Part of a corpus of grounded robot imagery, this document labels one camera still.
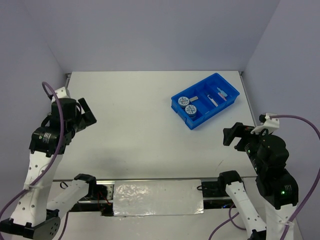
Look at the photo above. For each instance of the blue utility knife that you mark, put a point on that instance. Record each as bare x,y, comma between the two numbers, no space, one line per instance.
222,92

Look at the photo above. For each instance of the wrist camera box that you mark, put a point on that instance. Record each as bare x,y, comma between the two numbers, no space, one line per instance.
269,122
61,93

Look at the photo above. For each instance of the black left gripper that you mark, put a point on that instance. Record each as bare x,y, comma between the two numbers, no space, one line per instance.
87,118

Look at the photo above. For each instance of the blue plastic sorting bin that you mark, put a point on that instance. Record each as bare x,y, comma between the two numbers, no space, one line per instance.
205,109

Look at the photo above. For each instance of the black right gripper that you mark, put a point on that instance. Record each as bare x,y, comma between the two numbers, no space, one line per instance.
238,128

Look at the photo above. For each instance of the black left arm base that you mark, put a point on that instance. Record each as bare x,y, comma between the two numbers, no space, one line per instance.
101,202

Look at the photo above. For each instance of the grey metal blade case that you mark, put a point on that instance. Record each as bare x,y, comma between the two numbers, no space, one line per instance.
193,99

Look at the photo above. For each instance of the pink utility knife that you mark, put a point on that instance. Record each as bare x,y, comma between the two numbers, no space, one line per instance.
222,96

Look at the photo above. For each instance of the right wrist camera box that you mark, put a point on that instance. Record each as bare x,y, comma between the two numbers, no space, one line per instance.
269,122

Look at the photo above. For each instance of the blue capped white marker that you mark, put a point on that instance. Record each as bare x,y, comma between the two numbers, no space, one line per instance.
212,101

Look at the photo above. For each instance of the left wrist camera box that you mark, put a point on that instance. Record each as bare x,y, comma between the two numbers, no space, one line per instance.
61,93

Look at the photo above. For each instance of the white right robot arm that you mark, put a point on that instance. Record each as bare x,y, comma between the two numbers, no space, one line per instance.
277,187

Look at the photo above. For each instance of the blue tape roll jar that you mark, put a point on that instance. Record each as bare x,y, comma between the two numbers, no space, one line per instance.
191,110

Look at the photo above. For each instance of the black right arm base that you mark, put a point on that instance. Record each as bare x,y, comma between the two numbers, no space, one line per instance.
213,196

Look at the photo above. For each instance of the silver foil cover plate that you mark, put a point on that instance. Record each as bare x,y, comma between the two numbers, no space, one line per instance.
157,198

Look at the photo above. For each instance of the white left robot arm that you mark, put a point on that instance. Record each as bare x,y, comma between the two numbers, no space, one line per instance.
35,216

